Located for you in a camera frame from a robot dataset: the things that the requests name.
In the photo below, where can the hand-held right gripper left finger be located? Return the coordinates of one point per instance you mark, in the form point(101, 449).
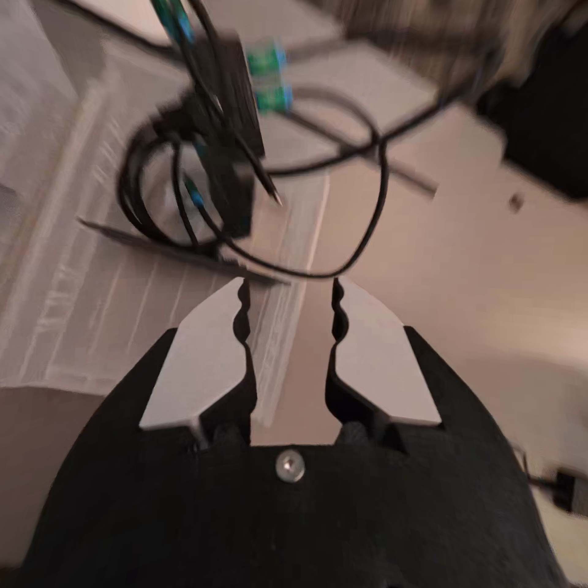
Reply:
point(202, 367)

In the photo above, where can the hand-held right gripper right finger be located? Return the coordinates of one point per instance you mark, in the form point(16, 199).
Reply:
point(381, 367)

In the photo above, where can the clear plastic bin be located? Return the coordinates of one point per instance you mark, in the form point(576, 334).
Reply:
point(92, 321)

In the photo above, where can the black HDMI switch box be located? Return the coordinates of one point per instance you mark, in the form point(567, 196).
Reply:
point(234, 92)

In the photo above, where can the small black plug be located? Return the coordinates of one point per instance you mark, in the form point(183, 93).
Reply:
point(564, 489)

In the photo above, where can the black mesh chair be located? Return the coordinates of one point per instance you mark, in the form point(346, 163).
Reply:
point(551, 115)

